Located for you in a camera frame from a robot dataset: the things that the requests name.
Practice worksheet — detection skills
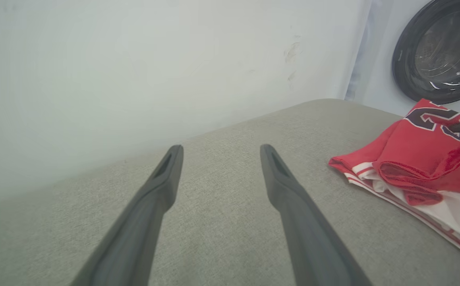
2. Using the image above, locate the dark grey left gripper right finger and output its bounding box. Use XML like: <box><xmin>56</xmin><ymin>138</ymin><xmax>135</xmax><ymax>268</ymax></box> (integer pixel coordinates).
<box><xmin>259</xmin><ymin>144</ymin><xmax>373</xmax><ymax>286</ymax></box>

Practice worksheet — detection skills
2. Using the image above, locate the round dark washing machine door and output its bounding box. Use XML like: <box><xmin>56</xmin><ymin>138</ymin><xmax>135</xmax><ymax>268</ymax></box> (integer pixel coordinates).
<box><xmin>392</xmin><ymin>0</ymin><xmax>460</xmax><ymax>105</ymax></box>

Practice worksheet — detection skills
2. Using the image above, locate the white washing machine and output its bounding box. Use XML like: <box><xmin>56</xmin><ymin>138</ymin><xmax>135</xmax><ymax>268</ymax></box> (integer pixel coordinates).
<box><xmin>345</xmin><ymin>0</ymin><xmax>460</xmax><ymax>120</ymax></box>

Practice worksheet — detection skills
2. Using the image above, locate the red white basketball jersey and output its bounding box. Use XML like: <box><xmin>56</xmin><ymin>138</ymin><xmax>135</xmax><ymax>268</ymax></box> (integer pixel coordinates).
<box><xmin>329</xmin><ymin>99</ymin><xmax>460</xmax><ymax>263</ymax></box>

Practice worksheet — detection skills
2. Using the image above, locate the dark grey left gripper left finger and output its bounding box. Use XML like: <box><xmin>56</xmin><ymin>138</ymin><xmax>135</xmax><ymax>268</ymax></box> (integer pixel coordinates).
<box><xmin>70</xmin><ymin>145</ymin><xmax>184</xmax><ymax>286</ymax></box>

